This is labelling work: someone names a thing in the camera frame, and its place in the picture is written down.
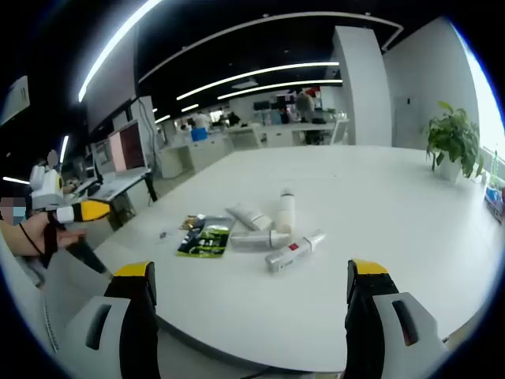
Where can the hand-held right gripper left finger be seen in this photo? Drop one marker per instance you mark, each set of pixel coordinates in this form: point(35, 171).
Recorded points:
point(134, 335)

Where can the green black silver sachet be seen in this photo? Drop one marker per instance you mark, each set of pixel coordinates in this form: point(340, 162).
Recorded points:
point(209, 241)

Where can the large desk monitor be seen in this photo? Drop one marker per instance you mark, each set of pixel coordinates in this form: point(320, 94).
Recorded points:
point(128, 146)

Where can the white skincare tube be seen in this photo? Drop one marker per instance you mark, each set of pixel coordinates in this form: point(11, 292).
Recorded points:
point(248, 215)

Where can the white standing desk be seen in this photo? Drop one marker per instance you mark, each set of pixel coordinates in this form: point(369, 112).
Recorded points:
point(118, 185)

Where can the gold sachet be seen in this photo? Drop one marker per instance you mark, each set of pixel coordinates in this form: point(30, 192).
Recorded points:
point(189, 223)

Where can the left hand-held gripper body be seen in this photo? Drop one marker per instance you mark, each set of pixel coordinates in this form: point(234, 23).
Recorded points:
point(47, 189)

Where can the grey door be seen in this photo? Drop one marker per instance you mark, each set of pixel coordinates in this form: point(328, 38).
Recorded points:
point(406, 122)

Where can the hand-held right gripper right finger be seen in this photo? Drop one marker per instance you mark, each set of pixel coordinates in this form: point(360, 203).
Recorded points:
point(367, 335)

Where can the blue storage box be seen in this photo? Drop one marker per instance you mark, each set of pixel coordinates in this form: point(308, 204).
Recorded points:
point(199, 135)

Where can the white ceiling unit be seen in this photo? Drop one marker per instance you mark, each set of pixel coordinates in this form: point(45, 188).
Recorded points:
point(16, 98)

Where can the white office cabinet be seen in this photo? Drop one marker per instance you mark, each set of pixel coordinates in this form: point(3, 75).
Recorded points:
point(197, 154)

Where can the red label skincare bottle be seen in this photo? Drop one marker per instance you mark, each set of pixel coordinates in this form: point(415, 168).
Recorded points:
point(252, 241)
point(292, 252)

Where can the big dark wall display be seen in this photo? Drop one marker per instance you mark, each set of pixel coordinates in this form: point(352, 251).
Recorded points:
point(114, 87)

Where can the red collar skincare bottle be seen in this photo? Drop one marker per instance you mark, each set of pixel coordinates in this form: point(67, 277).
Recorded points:
point(286, 211)

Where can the blue packet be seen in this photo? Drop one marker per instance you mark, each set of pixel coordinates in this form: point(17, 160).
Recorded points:
point(493, 197)

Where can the potted green plant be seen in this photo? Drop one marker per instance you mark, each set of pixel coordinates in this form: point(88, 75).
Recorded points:
point(453, 138)

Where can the person's left hand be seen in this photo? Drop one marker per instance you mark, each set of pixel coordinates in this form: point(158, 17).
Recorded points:
point(69, 239)

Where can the large bright window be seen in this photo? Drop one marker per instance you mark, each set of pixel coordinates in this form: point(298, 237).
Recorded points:
point(479, 87)

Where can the long ceiling light strip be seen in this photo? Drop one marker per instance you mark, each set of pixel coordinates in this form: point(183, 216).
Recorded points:
point(300, 66)
point(315, 82)
point(83, 88)

